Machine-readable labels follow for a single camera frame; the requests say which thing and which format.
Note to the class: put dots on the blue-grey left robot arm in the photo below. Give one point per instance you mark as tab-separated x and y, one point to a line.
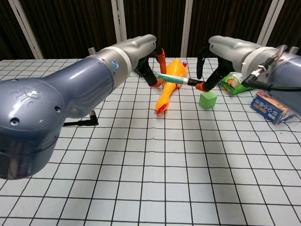
47	101

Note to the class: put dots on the white frame post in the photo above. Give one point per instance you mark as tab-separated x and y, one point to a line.
27	29
187	28
270	21
120	21

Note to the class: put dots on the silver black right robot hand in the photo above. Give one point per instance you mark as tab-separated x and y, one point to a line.
230	51

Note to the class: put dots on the yellow rubber chicken toy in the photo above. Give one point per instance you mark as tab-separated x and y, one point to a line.
168	94

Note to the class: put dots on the green cube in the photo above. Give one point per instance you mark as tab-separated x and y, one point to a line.
207	100

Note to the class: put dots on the white green marker body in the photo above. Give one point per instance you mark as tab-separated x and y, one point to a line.
172	78

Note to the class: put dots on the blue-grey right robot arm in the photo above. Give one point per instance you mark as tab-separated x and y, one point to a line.
289	73

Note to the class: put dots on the green snack packet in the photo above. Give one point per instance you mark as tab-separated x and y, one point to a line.
231	83

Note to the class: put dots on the white black checked tablecloth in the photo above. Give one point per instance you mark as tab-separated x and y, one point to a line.
141	176

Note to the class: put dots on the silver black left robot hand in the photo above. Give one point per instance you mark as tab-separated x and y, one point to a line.
141	49

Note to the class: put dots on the blue orange snack box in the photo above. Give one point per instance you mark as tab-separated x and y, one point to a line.
268	109

